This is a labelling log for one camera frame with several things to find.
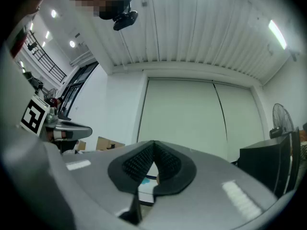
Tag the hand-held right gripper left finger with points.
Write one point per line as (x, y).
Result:
(96, 176)

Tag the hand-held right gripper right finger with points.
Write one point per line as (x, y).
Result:
(211, 188)

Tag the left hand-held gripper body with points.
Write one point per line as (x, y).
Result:
(33, 115)

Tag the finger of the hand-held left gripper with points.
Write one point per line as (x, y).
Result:
(82, 131)

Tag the brown wooden board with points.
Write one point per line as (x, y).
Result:
(103, 142)

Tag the grey standing fan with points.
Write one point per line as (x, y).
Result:
(51, 93)

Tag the black railing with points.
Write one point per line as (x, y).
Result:
(55, 68)

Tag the white roller blind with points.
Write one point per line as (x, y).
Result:
(182, 114)

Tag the round ceiling light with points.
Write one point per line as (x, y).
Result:
(53, 13)
(72, 43)

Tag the ceiling strip light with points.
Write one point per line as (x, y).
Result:
(277, 33)

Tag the black door frame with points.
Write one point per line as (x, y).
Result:
(72, 90)

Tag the black head-mounted camera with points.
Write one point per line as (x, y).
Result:
(126, 19)

